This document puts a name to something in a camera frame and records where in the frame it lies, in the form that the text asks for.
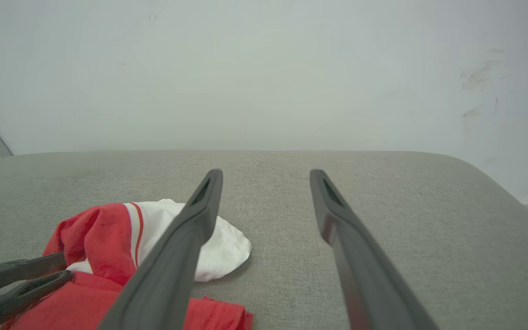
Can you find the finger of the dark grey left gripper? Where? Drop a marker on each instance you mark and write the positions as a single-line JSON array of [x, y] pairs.
[[12, 271], [21, 297]]

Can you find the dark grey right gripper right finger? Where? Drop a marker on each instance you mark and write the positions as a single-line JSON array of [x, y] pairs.
[[365, 275]]

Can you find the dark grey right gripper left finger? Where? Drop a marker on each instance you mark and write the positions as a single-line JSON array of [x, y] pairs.
[[167, 275]]

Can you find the red and white garment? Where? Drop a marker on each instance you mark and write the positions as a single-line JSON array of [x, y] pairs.
[[103, 233]]

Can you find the grey fabric sofa cushion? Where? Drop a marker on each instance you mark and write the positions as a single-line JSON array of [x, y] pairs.
[[268, 206]]

